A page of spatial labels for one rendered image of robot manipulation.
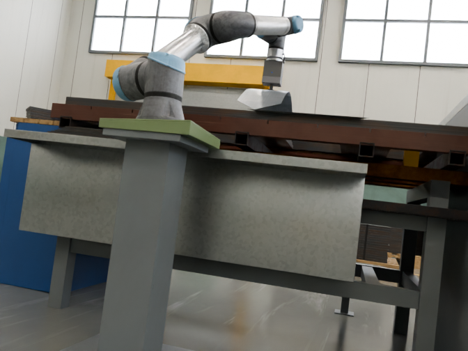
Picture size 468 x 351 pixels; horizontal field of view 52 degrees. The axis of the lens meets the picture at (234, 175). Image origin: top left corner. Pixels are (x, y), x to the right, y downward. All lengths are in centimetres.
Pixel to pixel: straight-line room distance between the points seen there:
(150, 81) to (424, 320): 119
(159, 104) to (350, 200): 71
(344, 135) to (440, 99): 877
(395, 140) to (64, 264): 137
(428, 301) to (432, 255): 15
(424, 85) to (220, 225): 902
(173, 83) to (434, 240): 101
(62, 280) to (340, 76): 900
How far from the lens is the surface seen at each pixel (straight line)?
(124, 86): 158
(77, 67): 1270
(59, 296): 212
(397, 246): 618
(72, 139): 180
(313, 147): 241
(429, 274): 178
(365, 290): 178
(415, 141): 173
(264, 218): 169
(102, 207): 190
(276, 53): 224
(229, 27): 180
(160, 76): 146
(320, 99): 1043
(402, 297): 179
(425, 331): 181
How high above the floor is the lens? 51
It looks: 3 degrees up
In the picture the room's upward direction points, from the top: 7 degrees clockwise
